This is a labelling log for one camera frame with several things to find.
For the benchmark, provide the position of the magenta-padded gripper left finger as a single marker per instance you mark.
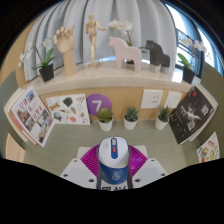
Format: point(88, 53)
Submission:
point(76, 173)

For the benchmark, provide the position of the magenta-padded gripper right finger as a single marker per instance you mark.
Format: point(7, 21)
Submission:
point(150, 171)

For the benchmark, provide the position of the blue and white computer mouse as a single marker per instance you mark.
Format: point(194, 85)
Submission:
point(113, 160)

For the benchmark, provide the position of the spiky green succulent in white pot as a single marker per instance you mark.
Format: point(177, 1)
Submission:
point(161, 122)

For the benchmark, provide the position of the round green succulent in white pot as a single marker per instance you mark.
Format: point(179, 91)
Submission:
point(130, 123)

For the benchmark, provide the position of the yellow-green succulent in white pot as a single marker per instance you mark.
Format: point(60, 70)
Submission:
point(105, 124)

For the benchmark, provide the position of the large colourful sticker sheet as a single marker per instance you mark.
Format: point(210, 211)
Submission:
point(209, 148)

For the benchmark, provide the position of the small white sticker sheet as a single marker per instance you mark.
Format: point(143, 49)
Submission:
point(68, 109)

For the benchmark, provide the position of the tan paper booklet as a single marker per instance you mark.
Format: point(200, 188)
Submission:
point(15, 148)

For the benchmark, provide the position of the black cover book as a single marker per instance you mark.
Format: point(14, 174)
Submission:
point(190, 115)

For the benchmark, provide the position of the purple round number disc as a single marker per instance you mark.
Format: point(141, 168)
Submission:
point(97, 104)

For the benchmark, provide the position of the photo brochure with red edge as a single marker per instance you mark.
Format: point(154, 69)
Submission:
point(33, 115)

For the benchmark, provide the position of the pale books behind brochure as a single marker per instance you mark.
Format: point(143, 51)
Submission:
point(9, 115)

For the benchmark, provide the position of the light wooden desk ledge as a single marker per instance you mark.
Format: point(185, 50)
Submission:
point(100, 78)

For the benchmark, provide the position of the tall white orchid in black pot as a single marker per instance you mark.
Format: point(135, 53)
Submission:
point(188, 75)

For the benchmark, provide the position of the small white orchid in black pot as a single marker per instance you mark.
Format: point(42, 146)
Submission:
point(46, 72)

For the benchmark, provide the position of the olive felt desk partition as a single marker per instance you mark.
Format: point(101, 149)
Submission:
point(8, 90)
point(215, 80)

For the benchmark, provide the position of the dark grey horse figurine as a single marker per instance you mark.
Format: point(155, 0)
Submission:
point(158, 55)

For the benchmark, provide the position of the pink horse figurine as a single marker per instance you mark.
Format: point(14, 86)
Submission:
point(126, 51)

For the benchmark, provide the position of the wooden hand model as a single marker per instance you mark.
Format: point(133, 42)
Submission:
point(66, 43)

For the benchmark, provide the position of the wooden artist mannequin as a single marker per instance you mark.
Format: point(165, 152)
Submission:
point(92, 30)

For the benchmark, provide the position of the white orchid behind horse figurines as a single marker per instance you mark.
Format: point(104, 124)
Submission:
point(121, 26)

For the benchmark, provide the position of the grey pleated curtain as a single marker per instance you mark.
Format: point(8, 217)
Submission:
point(146, 20)

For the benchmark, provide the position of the white wall socket with holes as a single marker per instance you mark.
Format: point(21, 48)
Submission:
point(151, 99)

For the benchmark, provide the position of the plain white wall socket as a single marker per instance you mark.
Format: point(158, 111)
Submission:
point(174, 100)

